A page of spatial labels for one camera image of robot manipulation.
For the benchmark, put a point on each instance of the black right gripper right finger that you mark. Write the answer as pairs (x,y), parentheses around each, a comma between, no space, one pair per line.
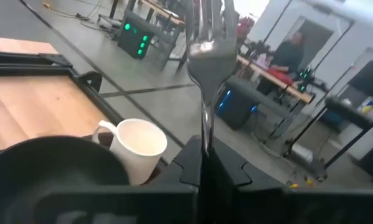
(298,208)

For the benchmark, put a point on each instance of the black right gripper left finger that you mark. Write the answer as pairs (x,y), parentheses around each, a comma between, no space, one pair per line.
(142,205)

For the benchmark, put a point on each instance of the white ceramic mug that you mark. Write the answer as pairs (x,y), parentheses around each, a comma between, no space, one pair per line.
(136,155)

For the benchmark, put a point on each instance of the black bowl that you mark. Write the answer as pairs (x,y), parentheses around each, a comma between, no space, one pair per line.
(49,168)

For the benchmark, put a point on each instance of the silver metal fork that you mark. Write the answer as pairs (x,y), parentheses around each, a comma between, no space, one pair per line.
(211,68)

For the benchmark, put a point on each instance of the black equipment table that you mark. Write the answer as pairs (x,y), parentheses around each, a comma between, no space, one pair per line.
(348,110)

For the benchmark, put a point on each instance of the computer tower blue lights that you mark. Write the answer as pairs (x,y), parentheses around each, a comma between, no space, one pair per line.
(236,109)

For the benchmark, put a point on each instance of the wooden top desk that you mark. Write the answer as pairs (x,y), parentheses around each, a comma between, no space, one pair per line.
(293,90)
(164,12)

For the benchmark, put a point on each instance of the yellow blue box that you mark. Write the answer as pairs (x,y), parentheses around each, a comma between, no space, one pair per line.
(368,107)

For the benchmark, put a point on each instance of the black monitor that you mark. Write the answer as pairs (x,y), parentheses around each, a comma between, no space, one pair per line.
(370,77)

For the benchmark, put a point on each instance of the person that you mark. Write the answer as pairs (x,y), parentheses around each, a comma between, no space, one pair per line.
(287,56)

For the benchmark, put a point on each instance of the computer tower green lights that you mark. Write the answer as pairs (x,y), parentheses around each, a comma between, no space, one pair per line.
(136,37)

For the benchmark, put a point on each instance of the red chair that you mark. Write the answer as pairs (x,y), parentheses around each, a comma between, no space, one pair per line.
(245,28)

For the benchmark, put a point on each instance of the black table frame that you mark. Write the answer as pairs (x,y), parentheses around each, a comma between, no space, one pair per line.
(18,67)

